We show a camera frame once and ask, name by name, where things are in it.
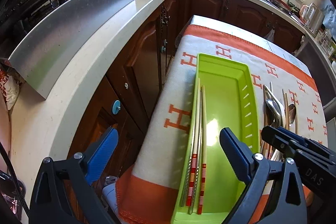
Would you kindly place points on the steel electric kettle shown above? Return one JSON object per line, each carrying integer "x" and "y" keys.
{"x": 312, "y": 17}

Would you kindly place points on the white plastic bag on cabinet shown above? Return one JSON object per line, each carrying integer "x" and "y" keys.
{"x": 270, "y": 35}

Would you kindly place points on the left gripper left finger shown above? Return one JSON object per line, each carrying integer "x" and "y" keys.
{"x": 49, "y": 202}

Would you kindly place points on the brown bamboo chopstick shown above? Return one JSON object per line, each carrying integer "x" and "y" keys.
{"x": 285, "y": 97}

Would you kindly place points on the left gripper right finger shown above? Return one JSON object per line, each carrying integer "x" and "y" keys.
{"x": 286, "y": 201}

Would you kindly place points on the green plastic utensil tray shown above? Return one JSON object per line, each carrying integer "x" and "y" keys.
{"x": 224, "y": 113}

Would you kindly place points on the white ceramic soup spoon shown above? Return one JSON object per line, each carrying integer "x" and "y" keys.
{"x": 270, "y": 95}

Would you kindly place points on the steel splash guard panel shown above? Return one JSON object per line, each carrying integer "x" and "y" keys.
{"x": 41, "y": 57}

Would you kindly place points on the orange beige H-pattern cloth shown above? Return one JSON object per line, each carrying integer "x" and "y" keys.
{"x": 147, "y": 192}

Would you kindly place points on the large steel tablespoon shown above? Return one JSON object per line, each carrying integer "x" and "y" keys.
{"x": 291, "y": 114}

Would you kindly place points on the large steel ladle spoon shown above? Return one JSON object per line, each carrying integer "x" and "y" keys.
{"x": 275, "y": 117}

